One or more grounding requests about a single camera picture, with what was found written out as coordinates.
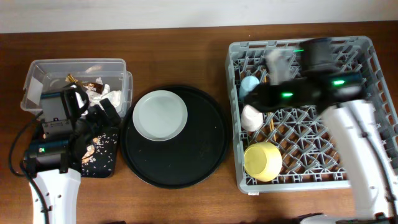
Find white napkin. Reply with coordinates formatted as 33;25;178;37
86;78;122;112

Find blue plastic cup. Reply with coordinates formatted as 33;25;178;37
238;76;259;101

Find pink plastic cup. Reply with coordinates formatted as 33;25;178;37
241;105;264;132

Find gold snack wrapper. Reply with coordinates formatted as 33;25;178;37
65;73;104;94

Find light grey plate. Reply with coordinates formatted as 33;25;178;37
132;90;188;142

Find yellow bowl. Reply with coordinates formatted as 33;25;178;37
244;142;282;182

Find wooden chopstick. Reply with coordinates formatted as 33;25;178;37
268;113;276;142

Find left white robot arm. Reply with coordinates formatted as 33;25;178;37
20;96;121;223

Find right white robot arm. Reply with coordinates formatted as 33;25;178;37
244;38;397;223

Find grey dishwasher rack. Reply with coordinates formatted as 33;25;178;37
225;36;397;195

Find clear plastic waste bin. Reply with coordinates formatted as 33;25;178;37
21;58;132;118

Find black rectangular tray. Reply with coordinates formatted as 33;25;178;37
30;123;121;179

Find food scraps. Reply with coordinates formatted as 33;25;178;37
81;128;119;178

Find round black serving tray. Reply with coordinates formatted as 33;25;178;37
119;85;231;189

